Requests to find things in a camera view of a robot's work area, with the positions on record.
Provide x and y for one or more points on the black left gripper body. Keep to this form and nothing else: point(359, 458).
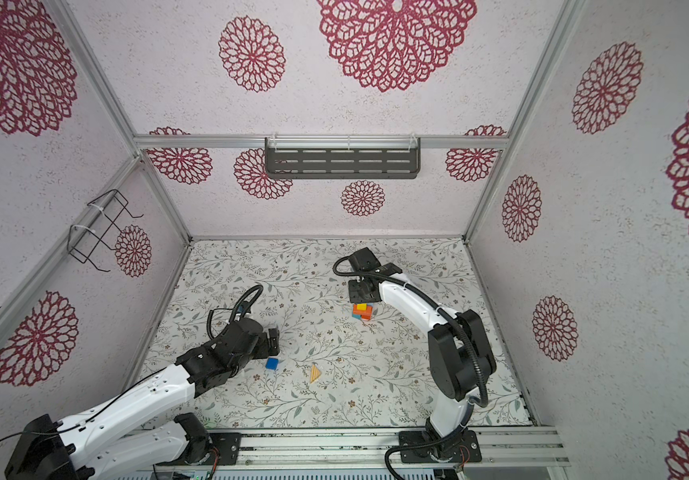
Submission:
point(263, 349)

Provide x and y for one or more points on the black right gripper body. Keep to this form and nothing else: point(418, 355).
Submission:
point(356, 291)

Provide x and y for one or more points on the dark blue wood cube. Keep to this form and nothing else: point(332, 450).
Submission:
point(272, 364)

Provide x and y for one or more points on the orange wood rectangular block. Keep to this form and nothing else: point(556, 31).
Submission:
point(363, 315)

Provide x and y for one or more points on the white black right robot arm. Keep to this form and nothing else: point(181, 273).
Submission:
point(460, 354)

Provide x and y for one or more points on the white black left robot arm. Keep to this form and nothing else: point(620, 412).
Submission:
point(103, 442)

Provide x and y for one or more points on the natural wood triangle block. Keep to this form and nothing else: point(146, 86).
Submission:
point(315, 374)

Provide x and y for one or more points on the dark grey wall shelf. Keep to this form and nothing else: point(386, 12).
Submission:
point(342, 160)

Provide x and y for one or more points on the black wire wall rack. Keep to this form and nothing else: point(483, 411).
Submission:
point(84, 239)

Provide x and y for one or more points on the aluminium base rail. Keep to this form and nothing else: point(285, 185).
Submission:
point(353, 448)

